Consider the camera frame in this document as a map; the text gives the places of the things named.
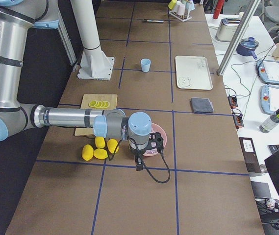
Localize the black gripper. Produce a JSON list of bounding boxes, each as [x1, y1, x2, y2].
[[128, 140, 149, 171]]

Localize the light blue plastic cup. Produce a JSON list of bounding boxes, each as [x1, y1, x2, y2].
[[140, 58, 151, 72]]

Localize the iridescent metal muddler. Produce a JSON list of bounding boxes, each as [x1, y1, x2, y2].
[[143, 19, 164, 24]]

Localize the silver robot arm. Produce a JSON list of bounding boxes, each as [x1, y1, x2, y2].
[[0, 0, 152, 170]]

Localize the pink bowl of ice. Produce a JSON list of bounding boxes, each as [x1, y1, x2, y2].
[[143, 123, 167, 157]]

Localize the pink cup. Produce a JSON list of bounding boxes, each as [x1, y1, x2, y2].
[[173, 2, 185, 16]]

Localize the yellow cup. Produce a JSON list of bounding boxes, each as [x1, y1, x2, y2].
[[168, 0, 177, 10]]

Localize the yellow lemon right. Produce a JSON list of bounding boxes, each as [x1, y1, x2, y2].
[[107, 139, 119, 154]]

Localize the yellow lemon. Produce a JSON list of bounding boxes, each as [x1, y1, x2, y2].
[[81, 144, 94, 161], [95, 137, 106, 149], [107, 139, 119, 154], [94, 148, 108, 160]]

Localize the yellow lemon front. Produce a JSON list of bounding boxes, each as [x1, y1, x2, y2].
[[94, 148, 108, 160]]

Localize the yellow lemon back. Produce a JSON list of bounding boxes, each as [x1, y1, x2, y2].
[[95, 137, 106, 149]]

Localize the yellow lemon far left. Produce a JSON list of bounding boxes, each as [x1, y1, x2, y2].
[[81, 144, 94, 161]]

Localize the wooden cutting board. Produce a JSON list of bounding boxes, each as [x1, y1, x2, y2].
[[74, 94, 118, 137]]

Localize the lemon slices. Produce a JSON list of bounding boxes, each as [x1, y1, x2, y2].
[[88, 100, 110, 109]]

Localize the grey folded cloth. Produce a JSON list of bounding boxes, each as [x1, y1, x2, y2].
[[190, 97, 214, 113]]

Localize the cream bear tray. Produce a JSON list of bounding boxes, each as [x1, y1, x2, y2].
[[175, 55, 213, 91]]

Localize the orange connector block near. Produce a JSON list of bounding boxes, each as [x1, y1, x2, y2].
[[231, 108, 244, 130]]

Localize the orange connector block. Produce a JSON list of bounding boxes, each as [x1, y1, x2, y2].
[[231, 108, 244, 130], [228, 95, 238, 109]]

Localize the orange connector block far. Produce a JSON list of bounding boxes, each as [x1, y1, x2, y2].
[[228, 95, 238, 109]]

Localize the black box with label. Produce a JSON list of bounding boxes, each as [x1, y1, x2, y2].
[[239, 137, 263, 176]]

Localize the near teach pendant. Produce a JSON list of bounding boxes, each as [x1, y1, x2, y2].
[[260, 84, 279, 114]]

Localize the teach pendant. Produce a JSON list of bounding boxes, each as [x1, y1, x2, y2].
[[260, 84, 279, 114], [256, 59, 279, 85]]

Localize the clear water bottle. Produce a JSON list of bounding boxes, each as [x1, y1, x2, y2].
[[259, 108, 279, 133]]

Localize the blue saucepan with lid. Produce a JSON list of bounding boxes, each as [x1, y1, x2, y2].
[[236, 37, 259, 60]]

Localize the cream toaster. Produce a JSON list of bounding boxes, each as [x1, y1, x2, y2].
[[216, 18, 241, 42]]

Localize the far teach pendant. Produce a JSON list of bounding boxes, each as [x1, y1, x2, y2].
[[256, 59, 279, 85]]

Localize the red bottle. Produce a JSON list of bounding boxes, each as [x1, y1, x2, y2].
[[212, 0, 225, 19]]

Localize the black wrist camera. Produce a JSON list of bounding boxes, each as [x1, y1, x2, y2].
[[147, 132, 164, 154]]

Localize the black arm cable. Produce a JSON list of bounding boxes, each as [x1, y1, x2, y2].
[[106, 137, 171, 184]]

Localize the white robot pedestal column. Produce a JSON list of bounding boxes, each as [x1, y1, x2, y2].
[[71, 0, 115, 80]]

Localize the aluminium frame post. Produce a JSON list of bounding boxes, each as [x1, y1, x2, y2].
[[217, 0, 260, 76]]

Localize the white wire cup rack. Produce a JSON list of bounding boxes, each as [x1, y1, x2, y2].
[[169, 10, 193, 22]]

